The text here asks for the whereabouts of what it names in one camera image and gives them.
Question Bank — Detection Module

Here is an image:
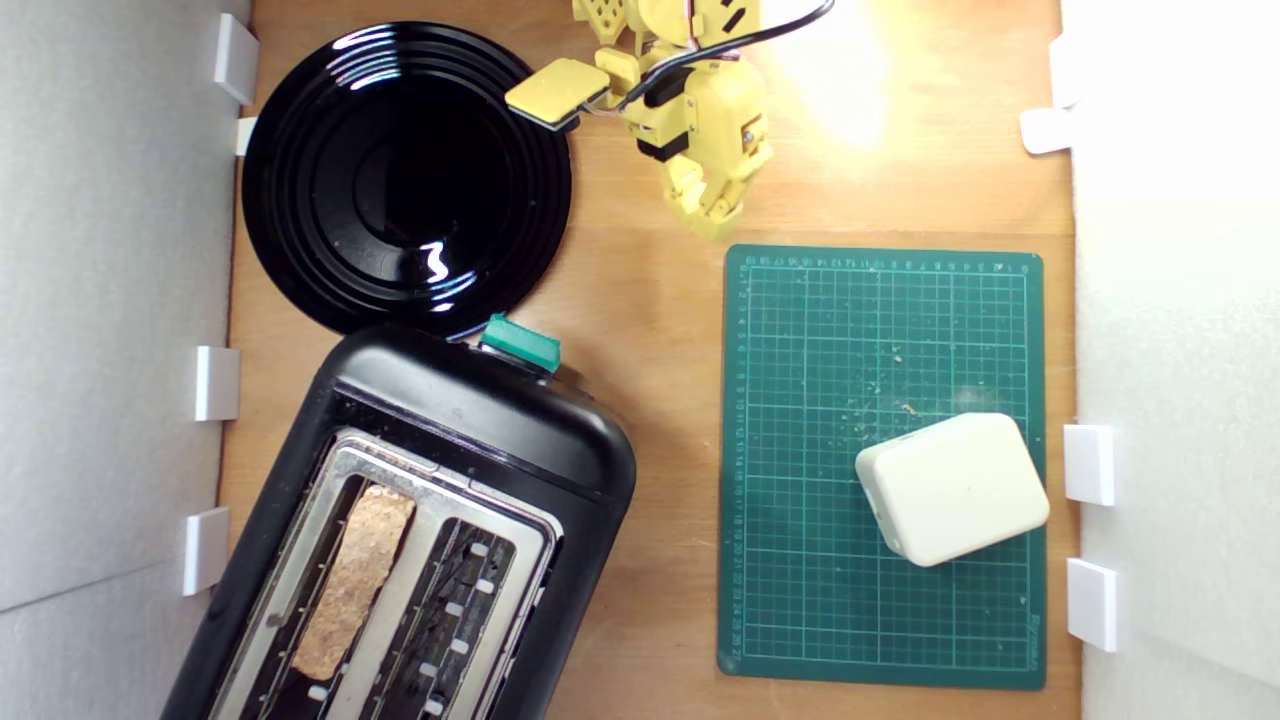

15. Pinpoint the brown bread slice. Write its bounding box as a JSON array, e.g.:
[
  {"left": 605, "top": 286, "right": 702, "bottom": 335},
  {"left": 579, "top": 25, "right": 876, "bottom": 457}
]
[{"left": 290, "top": 483, "right": 418, "bottom": 683}]

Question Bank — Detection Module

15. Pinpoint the green toaster lever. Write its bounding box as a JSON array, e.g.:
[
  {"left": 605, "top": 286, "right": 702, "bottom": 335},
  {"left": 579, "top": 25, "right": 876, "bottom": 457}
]
[{"left": 479, "top": 313, "right": 563, "bottom": 376}]

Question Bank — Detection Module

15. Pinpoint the black two-slot toaster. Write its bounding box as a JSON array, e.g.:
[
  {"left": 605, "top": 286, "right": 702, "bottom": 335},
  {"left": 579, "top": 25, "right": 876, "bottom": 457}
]
[{"left": 160, "top": 322, "right": 638, "bottom": 720}]

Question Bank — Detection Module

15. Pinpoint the black plate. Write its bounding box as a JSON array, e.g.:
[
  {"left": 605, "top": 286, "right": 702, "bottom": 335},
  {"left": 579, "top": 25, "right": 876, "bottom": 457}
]
[{"left": 241, "top": 21, "right": 574, "bottom": 337}]

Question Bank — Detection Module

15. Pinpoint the green cutting mat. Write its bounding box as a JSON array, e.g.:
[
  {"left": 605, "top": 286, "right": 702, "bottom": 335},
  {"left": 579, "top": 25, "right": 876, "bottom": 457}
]
[{"left": 717, "top": 244, "right": 1047, "bottom": 691}]

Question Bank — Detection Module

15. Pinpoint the white block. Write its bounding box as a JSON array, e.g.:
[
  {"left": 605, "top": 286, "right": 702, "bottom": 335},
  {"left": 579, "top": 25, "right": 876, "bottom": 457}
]
[{"left": 855, "top": 412, "right": 1051, "bottom": 568}]

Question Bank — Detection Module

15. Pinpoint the yellow wrist camera mount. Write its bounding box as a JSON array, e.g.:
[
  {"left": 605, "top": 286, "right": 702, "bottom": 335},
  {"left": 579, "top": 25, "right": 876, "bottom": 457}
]
[{"left": 504, "top": 57, "right": 612, "bottom": 134}]

